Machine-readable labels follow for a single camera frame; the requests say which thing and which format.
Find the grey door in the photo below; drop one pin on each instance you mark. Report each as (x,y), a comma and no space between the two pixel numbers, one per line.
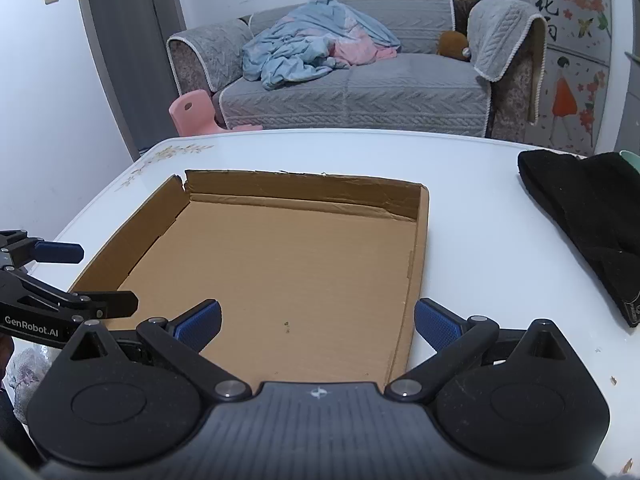
(130,35)

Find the grey floral cloth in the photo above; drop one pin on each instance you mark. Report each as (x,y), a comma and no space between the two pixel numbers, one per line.
(27,375)

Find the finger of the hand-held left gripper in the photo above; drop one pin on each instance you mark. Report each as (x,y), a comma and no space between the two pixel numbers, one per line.
(111,304)
(60,252)

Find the black knit hat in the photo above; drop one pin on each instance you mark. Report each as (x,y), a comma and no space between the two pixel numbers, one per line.
(585,200)

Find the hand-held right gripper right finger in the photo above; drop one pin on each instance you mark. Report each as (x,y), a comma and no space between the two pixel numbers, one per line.
(435,322)

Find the grey knitted sofa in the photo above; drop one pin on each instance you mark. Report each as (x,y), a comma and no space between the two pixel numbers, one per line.
(400,95)

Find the pale green cup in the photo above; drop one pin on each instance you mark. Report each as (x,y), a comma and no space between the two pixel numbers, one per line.
(631,159)

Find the brown plush toy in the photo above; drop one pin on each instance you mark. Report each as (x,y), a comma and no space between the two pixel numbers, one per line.
(452,42)

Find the pink plastic stool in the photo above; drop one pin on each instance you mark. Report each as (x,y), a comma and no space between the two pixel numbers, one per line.
(192,110)

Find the flower decorated fridge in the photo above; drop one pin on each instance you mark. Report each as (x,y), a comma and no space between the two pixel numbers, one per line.
(570,60)

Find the light blue blanket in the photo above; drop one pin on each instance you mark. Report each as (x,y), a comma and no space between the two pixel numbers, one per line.
(300,45)

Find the pink cloth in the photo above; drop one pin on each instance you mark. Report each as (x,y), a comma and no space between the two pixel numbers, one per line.
(360,52)

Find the shallow cardboard box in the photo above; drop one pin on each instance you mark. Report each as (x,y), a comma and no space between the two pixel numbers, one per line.
(300,270)

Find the grey knitted sofa throw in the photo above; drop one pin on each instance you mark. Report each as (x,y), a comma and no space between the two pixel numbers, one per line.
(500,35)

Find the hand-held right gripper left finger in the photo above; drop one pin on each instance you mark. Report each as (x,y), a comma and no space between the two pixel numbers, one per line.
(200,321)

